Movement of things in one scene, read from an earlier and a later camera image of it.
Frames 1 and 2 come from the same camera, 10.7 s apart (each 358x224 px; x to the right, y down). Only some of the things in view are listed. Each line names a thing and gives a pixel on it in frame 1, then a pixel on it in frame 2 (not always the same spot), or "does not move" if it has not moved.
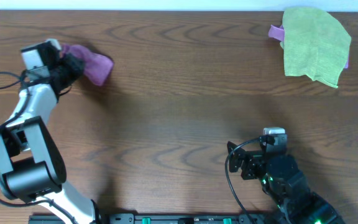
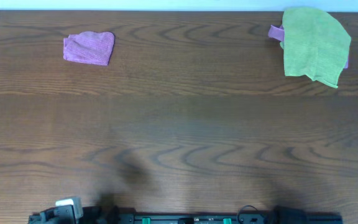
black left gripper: [72, 61] -> [102, 216]
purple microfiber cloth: [97, 68] -> [89, 47]
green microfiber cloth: [315, 43] does not move
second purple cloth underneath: [278, 33] does not move
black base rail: [158, 218] does not move
